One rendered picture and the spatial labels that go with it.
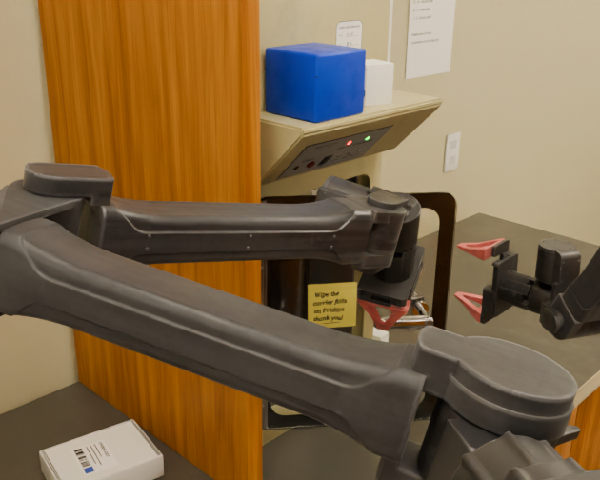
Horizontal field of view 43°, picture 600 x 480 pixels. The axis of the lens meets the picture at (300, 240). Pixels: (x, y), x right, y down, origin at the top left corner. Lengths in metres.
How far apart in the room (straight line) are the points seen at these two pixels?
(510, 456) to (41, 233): 0.34
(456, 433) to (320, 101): 0.65
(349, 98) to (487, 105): 1.42
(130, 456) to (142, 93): 0.56
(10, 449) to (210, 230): 0.79
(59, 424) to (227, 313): 0.96
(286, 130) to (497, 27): 1.50
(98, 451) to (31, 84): 0.62
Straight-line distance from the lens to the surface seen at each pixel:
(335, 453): 1.31
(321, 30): 1.16
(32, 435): 1.42
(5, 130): 1.36
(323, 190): 0.92
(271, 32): 1.09
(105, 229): 0.64
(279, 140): 1.02
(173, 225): 0.67
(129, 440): 1.30
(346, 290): 1.17
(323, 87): 1.02
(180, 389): 1.24
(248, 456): 1.16
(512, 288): 1.31
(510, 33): 2.50
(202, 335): 0.50
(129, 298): 0.51
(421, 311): 1.19
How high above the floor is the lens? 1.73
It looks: 21 degrees down
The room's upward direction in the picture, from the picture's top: 1 degrees clockwise
